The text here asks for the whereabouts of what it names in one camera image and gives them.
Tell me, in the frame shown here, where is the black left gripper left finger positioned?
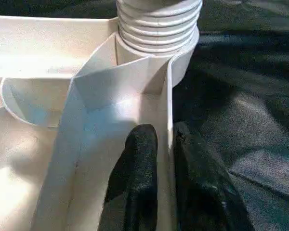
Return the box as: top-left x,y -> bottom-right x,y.
100,124 -> 159,231

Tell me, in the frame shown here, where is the white plastic table leg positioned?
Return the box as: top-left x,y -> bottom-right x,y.
116,0 -> 204,57

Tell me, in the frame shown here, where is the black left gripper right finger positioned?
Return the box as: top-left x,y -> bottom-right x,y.
172,121 -> 255,231

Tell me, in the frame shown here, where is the black mat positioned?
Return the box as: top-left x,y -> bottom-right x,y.
0,0 -> 289,231

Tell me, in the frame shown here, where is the white plastic table top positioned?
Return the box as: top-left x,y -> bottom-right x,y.
0,15 -> 200,231

